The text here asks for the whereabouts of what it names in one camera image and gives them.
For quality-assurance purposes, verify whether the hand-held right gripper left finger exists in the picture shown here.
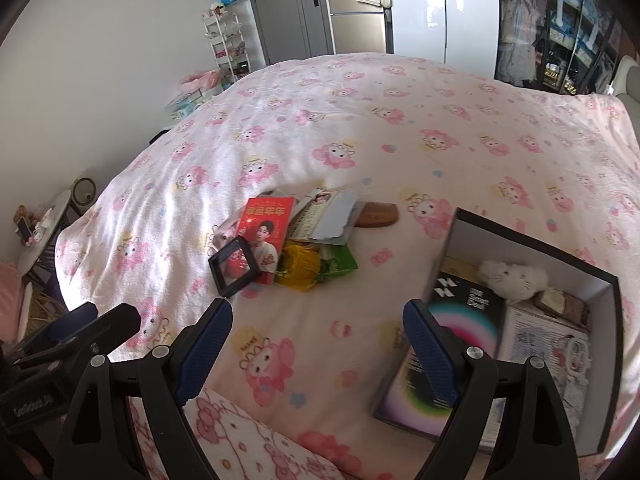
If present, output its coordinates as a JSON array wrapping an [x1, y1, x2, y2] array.
[[59, 299, 234, 480]]

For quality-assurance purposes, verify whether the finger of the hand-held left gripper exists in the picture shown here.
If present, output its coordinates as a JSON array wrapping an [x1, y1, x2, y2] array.
[[15, 302, 99, 356], [22, 304, 143, 368]]

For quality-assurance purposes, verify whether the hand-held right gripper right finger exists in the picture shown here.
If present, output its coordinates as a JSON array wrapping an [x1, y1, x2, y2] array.
[[402, 299, 582, 480]]

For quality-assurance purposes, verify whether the black square frame case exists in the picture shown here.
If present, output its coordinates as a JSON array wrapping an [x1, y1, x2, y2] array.
[[208, 237, 259, 297]]

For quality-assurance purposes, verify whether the red portrait booklet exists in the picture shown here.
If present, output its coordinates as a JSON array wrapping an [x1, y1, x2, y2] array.
[[235, 197, 296, 286]]

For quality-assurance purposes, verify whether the black cardboard box container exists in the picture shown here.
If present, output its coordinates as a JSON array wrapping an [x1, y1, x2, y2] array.
[[372, 207, 626, 458]]

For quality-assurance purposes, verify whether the text printed bookmark card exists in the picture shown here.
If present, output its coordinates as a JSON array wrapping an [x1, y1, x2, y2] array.
[[287, 187, 346, 243]]

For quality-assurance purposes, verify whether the pink cat printed cloth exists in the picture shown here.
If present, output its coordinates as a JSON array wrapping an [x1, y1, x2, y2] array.
[[125, 387, 346, 480]]

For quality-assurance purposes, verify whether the white printed book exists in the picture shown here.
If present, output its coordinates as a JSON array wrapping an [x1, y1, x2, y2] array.
[[495, 305, 596, 456]]

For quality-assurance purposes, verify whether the round side table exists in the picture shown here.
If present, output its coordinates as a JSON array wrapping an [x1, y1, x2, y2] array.
[[17, 190, 83, 286]]

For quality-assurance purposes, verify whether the white plush toy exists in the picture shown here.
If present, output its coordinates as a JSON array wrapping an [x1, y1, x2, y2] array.
[[477, 259, 551, 303]]

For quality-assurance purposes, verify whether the round table fan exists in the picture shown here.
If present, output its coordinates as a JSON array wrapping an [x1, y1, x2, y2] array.
[[70, 176, 98, 208]]

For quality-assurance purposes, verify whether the brown patterned pouch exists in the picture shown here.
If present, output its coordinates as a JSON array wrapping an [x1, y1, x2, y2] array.
[[535, 287, 591, 331]]

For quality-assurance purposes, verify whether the wooden comb with tassel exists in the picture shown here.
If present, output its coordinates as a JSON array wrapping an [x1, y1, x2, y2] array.
[[356, 201, 401, 228]]

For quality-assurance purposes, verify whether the white pink round trinket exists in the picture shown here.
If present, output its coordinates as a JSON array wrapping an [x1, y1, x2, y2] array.
[[565, 335, 594, 376]]

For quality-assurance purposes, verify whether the stack of pastel boxes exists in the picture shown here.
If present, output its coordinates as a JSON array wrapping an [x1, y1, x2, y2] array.
[[165, 91, 208, 122]]

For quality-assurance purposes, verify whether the pink cartoon printed blanket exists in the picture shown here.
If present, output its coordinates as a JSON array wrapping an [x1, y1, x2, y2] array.
[[54, 52, 640, 480]]

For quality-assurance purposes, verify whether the white shelf rack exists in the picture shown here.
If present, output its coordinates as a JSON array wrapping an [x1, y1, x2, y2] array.
[[202, 2, 251, 93]]

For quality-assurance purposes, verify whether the silver fridge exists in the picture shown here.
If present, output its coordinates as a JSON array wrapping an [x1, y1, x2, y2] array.
[[324, 0, 393, 56]]

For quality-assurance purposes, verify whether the white wardrobe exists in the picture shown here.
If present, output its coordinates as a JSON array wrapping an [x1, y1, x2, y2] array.
[[387, 0, 501, 81]]

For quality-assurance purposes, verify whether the grey door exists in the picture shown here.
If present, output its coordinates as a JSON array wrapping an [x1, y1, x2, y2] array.
[[240, 0, 333, 66]]

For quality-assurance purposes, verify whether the glass display cabinet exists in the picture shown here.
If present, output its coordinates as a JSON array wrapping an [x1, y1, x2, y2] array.
[[495, 0, 631, 96]]

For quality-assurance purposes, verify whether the black box with rainbow ring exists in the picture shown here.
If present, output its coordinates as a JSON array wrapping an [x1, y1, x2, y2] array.
[[374, 271, 506, 441]]

